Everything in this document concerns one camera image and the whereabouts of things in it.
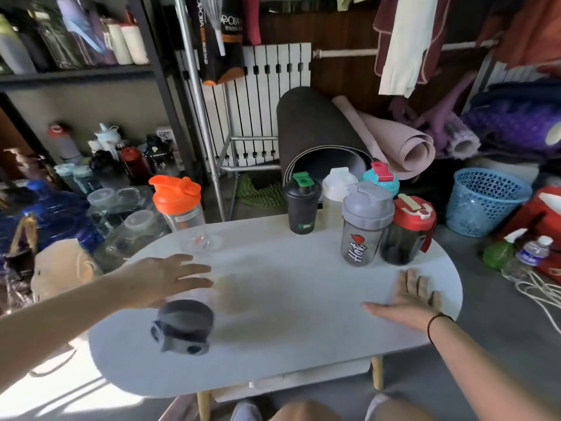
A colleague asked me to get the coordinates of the black cord bracelet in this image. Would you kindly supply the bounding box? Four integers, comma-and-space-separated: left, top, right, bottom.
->
426, 313, 456, 345

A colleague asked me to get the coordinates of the grey shaker red logo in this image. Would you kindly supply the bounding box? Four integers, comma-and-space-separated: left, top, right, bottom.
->
340, 180, 395, 267

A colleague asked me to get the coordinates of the small plastic water bottle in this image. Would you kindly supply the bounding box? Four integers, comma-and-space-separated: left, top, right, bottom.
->
501, 235, 555, 281

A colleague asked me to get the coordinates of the clear shaker white lid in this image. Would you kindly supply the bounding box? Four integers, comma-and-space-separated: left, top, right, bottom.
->
321, 167, 359, 231

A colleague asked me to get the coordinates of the white oval table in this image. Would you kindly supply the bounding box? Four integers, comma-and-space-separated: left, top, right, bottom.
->
87, 213, 464, 421

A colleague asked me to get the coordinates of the maroon hanging garment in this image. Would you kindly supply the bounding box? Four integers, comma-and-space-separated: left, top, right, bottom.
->
373, 0, 452, 86

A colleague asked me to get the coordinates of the silver metal clothes rack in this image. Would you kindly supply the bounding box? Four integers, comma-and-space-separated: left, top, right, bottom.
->
173, 0, 281, 223

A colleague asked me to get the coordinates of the person's right hand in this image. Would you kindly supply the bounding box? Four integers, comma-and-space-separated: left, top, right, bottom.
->
361, 269, 444, 332

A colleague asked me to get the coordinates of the white wall pipe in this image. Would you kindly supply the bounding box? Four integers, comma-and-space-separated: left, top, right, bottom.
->
312, 38, 503, 60

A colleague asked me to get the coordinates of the person's right leg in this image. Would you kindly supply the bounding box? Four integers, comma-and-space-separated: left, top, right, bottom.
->
376, 398, 441, 421

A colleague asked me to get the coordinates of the clear shaker orange lid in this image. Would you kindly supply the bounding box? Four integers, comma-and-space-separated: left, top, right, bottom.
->
148, 175, 211, 253

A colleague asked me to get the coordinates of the navy blue folded mat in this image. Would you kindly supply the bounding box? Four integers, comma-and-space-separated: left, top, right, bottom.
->
471, 78, 561, 110

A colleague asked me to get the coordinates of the green spiky massage mat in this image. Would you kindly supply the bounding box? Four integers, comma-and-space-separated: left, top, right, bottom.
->
236, 172, 288, 210

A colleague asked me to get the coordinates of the black rolled yoga mat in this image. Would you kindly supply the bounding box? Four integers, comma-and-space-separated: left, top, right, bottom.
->
276, 86, 373, 187

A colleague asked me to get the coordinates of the orange hanging garment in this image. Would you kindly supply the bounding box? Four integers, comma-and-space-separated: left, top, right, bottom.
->
477, 0, 561, 77

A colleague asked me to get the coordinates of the black and orange paper bag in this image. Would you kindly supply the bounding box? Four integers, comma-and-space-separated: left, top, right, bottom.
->
186, 0, 246, 87

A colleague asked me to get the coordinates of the blue plastic basket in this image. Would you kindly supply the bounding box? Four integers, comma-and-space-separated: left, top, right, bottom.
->
445, 167, 534, 239

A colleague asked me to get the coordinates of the clear folded umbrella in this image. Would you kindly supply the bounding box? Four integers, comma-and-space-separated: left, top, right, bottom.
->
199, 0, 227, 57

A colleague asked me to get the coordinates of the person's left hand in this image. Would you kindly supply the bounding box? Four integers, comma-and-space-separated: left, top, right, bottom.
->
112, 254, 214, 310

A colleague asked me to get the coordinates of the person's left leg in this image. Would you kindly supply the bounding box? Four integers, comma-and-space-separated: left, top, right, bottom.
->
269, 400, 344, 421

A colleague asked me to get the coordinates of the dark bottle red lid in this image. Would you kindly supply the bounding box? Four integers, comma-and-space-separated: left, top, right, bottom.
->
379, 193, 438, 266

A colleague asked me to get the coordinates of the purple bumpy foam roller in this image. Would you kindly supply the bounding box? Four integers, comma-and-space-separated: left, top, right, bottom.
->
462, 107, 561, 156

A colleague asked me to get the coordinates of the cluster of small mixed bottles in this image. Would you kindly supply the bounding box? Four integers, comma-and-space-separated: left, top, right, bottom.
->
46, 122, 181, 194

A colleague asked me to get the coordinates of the green spray bottle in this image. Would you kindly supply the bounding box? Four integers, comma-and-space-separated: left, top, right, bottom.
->
482, 227, 529, 271

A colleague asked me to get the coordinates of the clear shaker teal lid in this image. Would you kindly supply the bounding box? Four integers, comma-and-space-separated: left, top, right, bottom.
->
361, 161, 400, 198

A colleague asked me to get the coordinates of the red shopping bag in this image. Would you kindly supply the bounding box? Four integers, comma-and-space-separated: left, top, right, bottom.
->
495, 186, 561, 285

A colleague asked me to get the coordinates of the black bottle green lid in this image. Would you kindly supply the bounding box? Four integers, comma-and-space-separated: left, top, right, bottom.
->
282, 171, 322, 236

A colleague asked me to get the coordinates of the white sneaker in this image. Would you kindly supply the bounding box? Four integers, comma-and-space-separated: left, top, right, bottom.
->
230, 398, 264, 421
363, 392, 392, 421

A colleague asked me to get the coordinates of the mauve plastic frame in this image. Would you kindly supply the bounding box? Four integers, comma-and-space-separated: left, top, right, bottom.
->
387, 70, 479, 136

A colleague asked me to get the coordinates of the white round tub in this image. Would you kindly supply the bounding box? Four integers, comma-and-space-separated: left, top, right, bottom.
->
466, 157, 540, 185

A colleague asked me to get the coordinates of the person's left forearm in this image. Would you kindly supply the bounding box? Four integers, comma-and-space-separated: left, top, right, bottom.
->
0, 275, 132, 393

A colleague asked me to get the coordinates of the person's leg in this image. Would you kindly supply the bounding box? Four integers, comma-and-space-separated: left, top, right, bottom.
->
376, 398, 441, 421
269, 400, 344, 421

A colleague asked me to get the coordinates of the red hanging garment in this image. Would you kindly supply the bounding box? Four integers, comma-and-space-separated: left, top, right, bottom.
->
242, 0, 262, 47

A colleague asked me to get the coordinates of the pink rolled yoga mat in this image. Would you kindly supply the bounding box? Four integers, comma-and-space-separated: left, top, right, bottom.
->
331, 95, 436, 181

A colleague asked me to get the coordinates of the black metal shelf rack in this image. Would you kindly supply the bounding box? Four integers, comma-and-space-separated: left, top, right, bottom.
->
0, 0, 198, 180

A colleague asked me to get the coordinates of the white slatted radiator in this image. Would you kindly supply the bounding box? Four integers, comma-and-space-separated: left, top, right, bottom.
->
175, 42, 313, 168
462, 52, 549, 115

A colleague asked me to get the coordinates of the clear shaker grey lid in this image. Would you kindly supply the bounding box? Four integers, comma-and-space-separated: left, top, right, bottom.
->
150, 275, 246, 357

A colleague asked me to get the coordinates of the white hanging garment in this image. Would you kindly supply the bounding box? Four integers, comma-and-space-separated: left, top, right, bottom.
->
378, 0, 439, 99

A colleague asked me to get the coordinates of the white paper bag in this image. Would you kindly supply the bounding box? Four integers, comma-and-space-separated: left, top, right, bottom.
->
30, 239, 102, 299

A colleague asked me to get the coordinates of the person's right forearm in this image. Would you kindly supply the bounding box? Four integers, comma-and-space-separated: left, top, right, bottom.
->
431, 318, 561, 421

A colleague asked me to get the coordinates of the white power strip with cable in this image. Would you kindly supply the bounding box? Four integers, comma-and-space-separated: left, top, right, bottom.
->
501, 269, 561, 336

